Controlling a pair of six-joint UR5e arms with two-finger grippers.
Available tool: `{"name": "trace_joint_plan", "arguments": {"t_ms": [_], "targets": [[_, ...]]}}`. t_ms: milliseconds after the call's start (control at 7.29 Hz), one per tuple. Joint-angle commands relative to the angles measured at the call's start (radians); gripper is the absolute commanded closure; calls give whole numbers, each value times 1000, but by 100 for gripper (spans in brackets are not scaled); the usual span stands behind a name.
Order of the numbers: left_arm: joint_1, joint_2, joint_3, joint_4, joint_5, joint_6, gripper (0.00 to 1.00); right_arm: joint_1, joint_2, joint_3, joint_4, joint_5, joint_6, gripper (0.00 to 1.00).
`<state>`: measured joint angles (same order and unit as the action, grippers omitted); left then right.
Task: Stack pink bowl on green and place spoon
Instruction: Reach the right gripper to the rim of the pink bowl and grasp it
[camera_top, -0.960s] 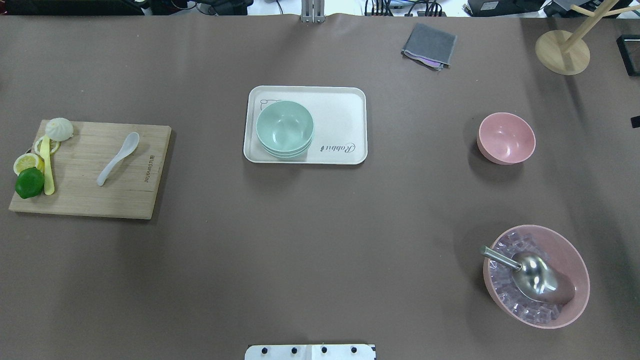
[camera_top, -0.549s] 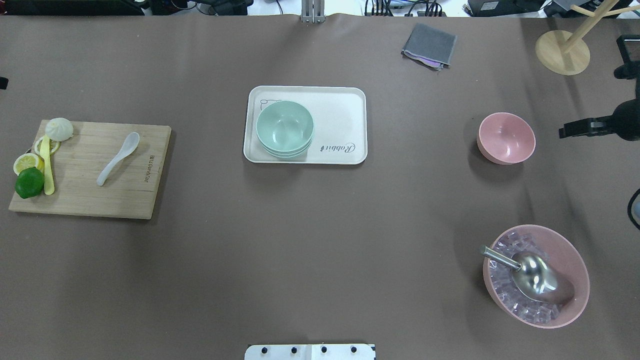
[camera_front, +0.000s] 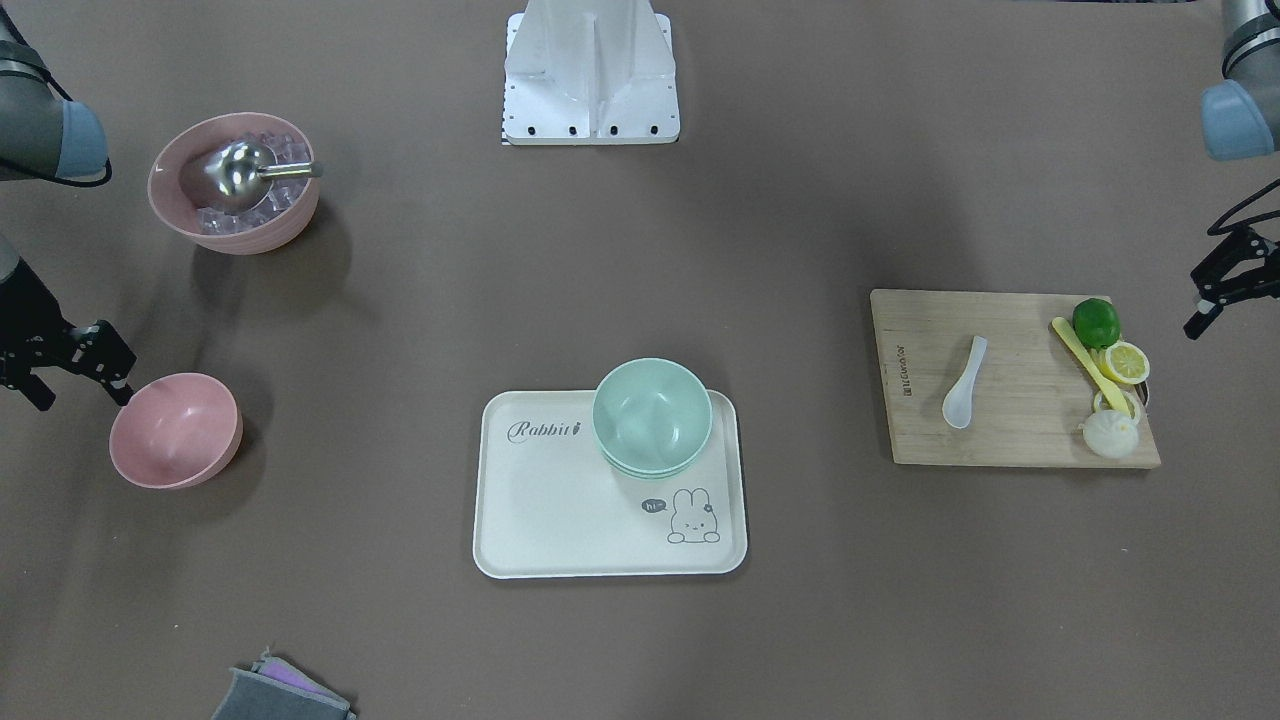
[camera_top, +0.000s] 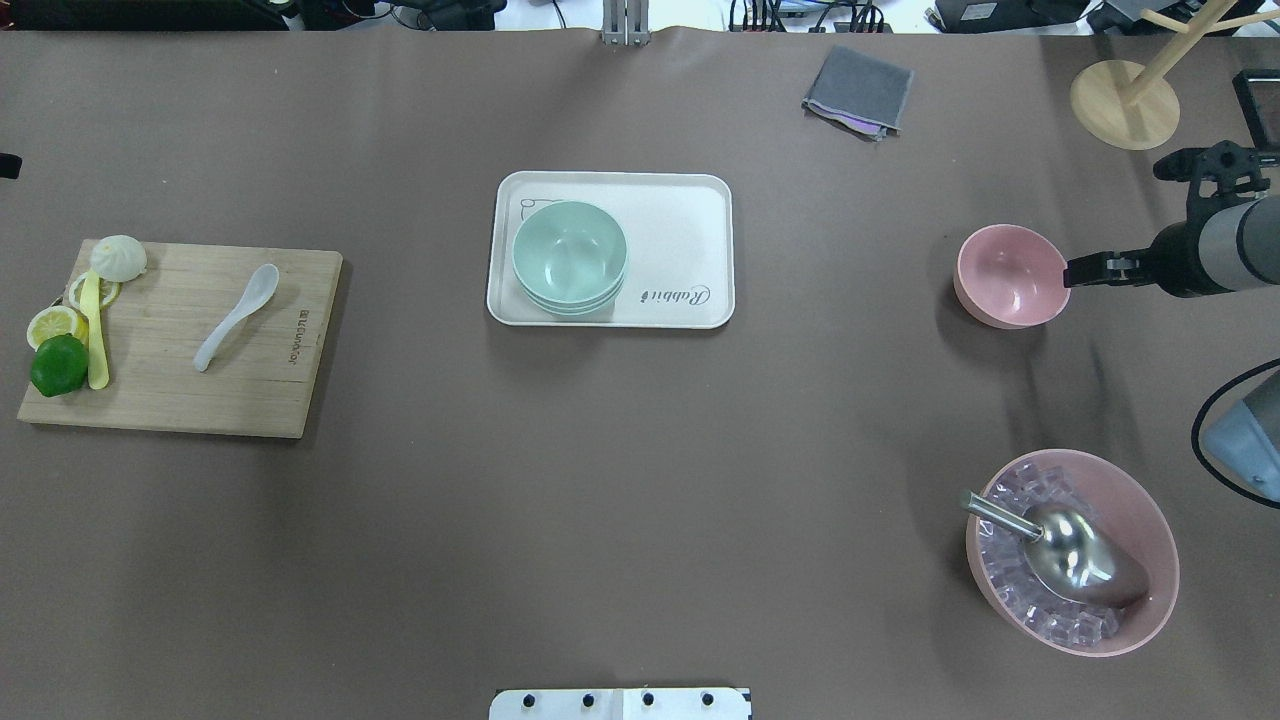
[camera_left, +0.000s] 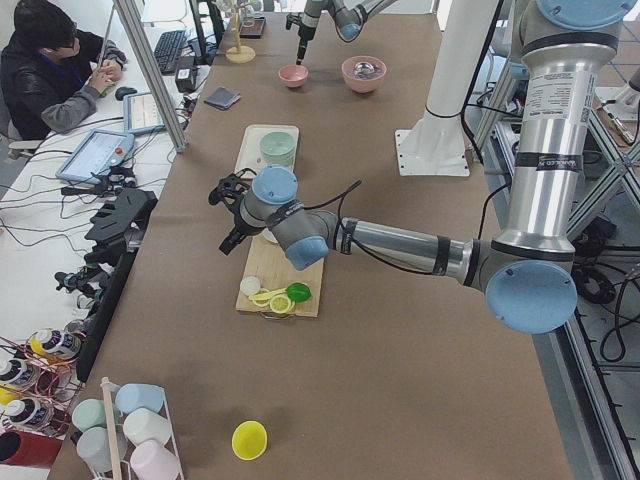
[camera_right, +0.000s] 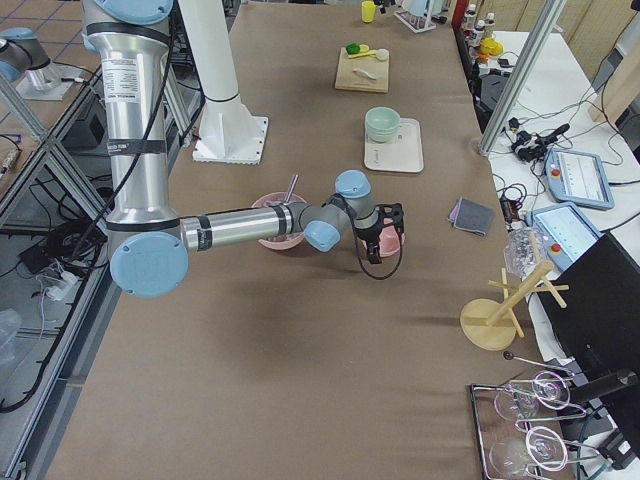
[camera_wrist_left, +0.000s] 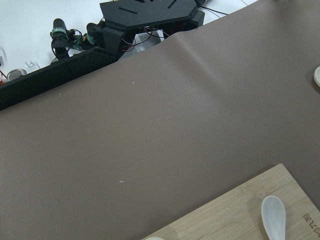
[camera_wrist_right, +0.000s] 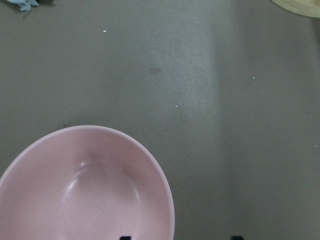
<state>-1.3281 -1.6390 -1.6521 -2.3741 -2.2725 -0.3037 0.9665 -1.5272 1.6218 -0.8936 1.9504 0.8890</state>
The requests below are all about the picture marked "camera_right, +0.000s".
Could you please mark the blue teach pendant tablet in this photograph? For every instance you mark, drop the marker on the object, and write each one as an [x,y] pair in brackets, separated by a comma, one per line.
[578,177]

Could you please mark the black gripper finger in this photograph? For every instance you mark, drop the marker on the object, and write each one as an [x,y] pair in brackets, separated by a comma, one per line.
[373,252]

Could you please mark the white ceramic spoon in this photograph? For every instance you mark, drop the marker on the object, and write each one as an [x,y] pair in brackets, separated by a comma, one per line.
[365,74]

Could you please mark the wine glass rack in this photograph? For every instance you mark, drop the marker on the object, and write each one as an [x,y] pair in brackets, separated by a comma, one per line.
[518,426]

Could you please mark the large pink ice bowl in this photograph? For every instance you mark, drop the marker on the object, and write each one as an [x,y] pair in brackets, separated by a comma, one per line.
[283,242]

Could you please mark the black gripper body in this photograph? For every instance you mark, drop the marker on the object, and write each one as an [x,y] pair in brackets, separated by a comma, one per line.
[370,235]

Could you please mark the metal ice scoop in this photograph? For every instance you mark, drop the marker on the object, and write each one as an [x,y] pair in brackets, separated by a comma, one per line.
[291,188]

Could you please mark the aluminium frame post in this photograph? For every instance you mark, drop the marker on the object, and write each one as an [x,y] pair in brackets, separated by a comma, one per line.
[528,57]

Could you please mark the black monitor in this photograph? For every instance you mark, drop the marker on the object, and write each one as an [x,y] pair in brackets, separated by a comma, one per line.
[599,326]

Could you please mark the yellow plastic spoon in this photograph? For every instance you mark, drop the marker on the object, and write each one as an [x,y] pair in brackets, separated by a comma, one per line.
[362,54]

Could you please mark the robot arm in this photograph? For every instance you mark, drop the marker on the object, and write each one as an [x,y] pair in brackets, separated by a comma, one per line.
[149,242]
[23,59]

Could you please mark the white steamed bun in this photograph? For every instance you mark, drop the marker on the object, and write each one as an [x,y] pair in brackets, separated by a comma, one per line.
[382,54]

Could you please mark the cup rack with pastel cups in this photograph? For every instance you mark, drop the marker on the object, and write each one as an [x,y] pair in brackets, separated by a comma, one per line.
[420,16]

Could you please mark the white rabbit serving tray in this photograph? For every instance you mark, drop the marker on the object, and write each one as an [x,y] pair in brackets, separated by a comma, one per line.
[403,154]

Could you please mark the wooden cutting board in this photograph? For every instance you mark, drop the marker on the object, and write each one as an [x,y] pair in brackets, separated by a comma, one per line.
[347,80]

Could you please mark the wooden mug tree stand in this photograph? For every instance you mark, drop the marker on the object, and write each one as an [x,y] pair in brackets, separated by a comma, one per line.
[493,325]

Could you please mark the small pink bowl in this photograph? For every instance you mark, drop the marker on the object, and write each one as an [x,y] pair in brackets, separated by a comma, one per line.
[389,244]

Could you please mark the green lime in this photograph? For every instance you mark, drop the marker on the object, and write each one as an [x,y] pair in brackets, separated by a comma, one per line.
[353,48]

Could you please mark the yellow plastic cup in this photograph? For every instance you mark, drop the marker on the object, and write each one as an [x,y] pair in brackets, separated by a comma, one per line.
[368,11]

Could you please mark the grey folded cloth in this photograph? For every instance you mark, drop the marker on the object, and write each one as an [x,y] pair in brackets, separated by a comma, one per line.
[471,217]

